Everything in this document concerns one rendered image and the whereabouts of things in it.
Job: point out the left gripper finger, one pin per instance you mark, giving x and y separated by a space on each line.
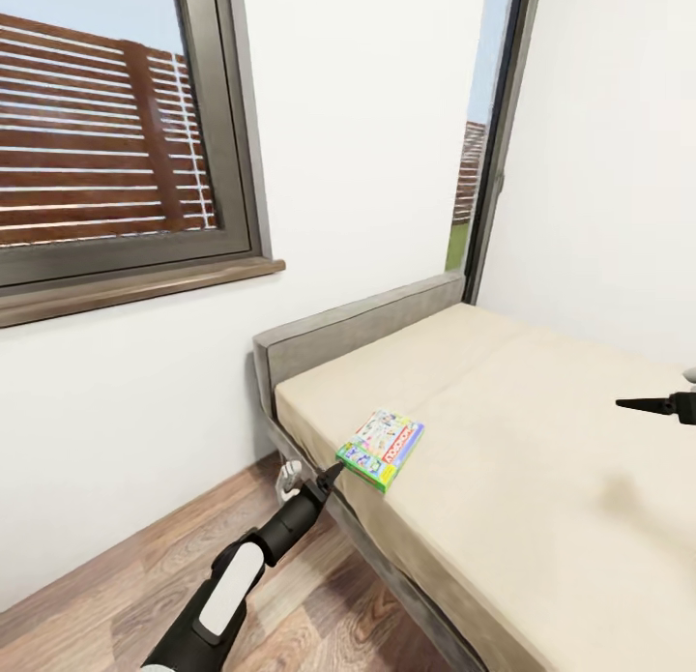
326 479

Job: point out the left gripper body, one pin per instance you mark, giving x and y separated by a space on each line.
301 512

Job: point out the door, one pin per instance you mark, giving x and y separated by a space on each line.
503 39

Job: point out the fixed window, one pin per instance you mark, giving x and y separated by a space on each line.
125 171

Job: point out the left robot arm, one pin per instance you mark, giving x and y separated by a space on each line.
203 634

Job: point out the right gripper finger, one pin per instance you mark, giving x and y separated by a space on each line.
661 405

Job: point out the bed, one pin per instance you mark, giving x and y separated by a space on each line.
536 527

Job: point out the board game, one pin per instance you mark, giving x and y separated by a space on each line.
381 446

